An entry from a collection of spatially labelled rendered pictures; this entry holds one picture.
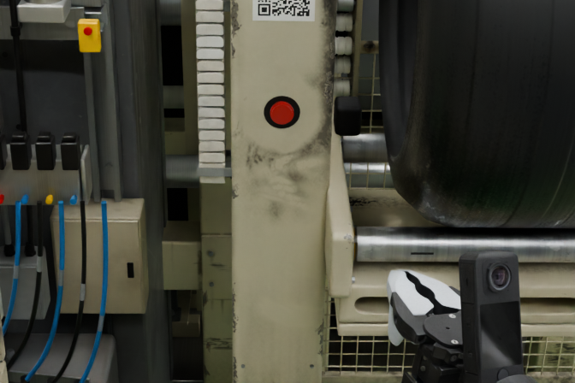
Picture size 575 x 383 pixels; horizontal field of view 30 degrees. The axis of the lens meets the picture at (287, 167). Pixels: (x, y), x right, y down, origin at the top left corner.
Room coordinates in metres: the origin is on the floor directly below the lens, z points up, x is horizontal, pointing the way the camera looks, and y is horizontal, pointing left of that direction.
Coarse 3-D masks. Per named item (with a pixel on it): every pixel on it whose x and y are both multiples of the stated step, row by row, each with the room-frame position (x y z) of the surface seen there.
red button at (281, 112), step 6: (282, 102) 1.24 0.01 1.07; (276, 108) 1.23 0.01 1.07; (282, 108) 1.23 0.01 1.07; (288, 108) 1.23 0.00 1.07; (270, 114) 1.23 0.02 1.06; (276, 114) 1.23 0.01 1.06; (282, 114) 1.23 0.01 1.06; (288, 114) 1.23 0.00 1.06; (276, 120) 1.23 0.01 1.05; (282, 120) 1.23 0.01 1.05; (288, 120) 1.23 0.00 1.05
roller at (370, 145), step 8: (344, 136) 1.46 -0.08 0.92; (352, 136) 1.46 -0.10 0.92; (360, 136) 1.46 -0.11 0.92; (368, 136) 1.46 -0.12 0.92; (376, 136) 1.46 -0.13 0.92; (384, 136) 1.46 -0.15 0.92; (344, 144) 1.45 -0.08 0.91; (352, 144) 1.45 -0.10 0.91; (360, 144) 1.45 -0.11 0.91; (368, 144) 1.45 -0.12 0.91; (376, 144) 1.45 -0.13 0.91; (384, 144) 1.45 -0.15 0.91; (344, 152) 1.44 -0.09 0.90; (352, 152) 1.44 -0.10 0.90; (360, 152) 1.44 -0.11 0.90; (368, 152) 1.44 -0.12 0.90; (376, 152) 1.44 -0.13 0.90; (384, 152) 1.44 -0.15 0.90; (344, 160) 1.45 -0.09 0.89; (352, 160) 1.45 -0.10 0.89; (360, 160) 1.45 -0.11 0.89; (368, 160) 1.45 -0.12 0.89; (376, 160) 1.45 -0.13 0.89; (384, 160) 1.45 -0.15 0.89
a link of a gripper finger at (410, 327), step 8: (392, 296) 0.82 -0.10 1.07; (392, 304) 0.82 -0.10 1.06; (400, 304) 0.80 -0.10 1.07; (400, 312) 0.79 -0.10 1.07; (408, 312) 0.79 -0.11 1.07; (400, 320) 0.78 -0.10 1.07; (408, 320) 0.77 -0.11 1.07; (416, 320) 0.78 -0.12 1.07; (424, 320) 0.78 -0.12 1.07; (400, 328) 0.77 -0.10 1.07; (408, 328) 0.77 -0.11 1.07; (416, 328) 0.76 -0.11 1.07; (408, 336) 0.77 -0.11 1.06; (416, 336) 0.75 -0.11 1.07; (424, 336) 0.76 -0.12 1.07; (416, 344) 0.75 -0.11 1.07; (432, 344) 0.75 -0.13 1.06
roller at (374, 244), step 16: (368, 240) 1.17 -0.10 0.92; (384, 240) 1.17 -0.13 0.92; (400, 240) 1.17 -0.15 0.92; (416, 240) 1.17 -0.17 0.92; (432, 240) 1.17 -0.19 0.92; (448, 240) 1.17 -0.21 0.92; (464, 240) 1.17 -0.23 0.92; (480, 240) 1.17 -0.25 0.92; (496, 240) 1.17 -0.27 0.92; (512, 240) 1.17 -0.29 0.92; (528, 240) 1.17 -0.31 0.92; (544, 240) 1.18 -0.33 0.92; (560, 240) 1.18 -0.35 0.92; (368, 256) 1.16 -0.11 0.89; (384, 256) 1.16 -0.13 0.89; (400, 256) 1.16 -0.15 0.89; (416, 256) 1.16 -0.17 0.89; (432, 256) 1.17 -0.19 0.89; (448, 256) 1.17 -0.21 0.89; (528, 256) 1.17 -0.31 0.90; (544, 256) 1.17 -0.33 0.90; (560, 256) 1.17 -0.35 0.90
